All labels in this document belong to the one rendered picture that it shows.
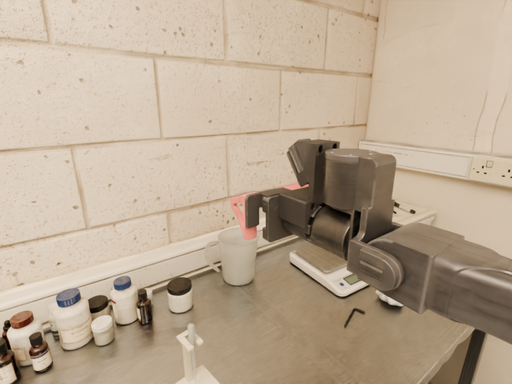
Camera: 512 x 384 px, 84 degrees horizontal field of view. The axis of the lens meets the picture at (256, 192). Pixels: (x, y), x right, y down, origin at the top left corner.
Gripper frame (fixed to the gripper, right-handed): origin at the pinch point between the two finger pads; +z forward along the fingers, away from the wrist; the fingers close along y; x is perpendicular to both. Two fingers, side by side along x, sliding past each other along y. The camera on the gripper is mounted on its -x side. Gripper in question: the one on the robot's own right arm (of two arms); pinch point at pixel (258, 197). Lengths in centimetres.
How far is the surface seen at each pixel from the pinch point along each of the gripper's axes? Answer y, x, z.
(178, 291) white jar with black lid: 5.8, 32.7, 28.8
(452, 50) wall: -100, -34, 15
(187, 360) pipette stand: 12.2, 33.7, 7.5
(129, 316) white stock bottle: 18, 37, 33
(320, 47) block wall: -64, -36, 47
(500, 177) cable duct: -94, 9, -9
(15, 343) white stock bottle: 40, 33, 33
